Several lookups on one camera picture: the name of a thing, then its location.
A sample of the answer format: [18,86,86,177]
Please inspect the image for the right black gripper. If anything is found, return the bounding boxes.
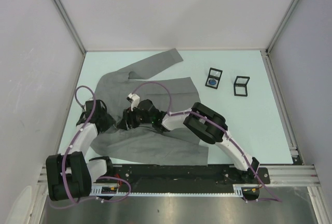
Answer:
[117,104,154,131]

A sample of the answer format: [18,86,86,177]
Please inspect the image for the grey button-up shirt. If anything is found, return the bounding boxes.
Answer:
[91,49,209,165]

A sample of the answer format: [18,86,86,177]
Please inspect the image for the blue round brooch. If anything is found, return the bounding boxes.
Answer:
[208,79,217,86]

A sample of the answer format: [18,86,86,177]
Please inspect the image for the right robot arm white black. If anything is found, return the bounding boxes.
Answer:
[117,100,259,183]

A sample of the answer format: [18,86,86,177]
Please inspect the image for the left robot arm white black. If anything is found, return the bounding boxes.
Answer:
[46,100,115,201]

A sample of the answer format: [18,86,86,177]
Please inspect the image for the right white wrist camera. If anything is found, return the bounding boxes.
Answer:
[127,93,140,111]

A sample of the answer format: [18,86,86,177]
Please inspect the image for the white slotted cable duct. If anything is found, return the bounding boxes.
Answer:
[89,185,243,198]

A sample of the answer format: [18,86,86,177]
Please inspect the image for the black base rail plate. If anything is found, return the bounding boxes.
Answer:
[114,164,259,193]

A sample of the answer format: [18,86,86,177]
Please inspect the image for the black frame stand left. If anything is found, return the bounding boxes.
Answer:
[205,67,223,90]

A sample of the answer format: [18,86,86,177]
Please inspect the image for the black frame stand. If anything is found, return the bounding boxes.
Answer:
[205,67,223,90]
[233,76,250,97]

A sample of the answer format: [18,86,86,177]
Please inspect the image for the black frame stand right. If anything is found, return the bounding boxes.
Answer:
[233,76,250,97]

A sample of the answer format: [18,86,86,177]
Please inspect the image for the aluminium frame post left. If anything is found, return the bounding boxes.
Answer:
[37,0,87,55]

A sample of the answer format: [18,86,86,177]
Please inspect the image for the aluminium frame post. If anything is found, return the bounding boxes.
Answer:
[37,0,87,55]
[265,0,316,55]

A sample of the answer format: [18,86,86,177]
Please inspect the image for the aluminium frame post right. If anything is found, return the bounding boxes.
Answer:
[265,0,316,55]

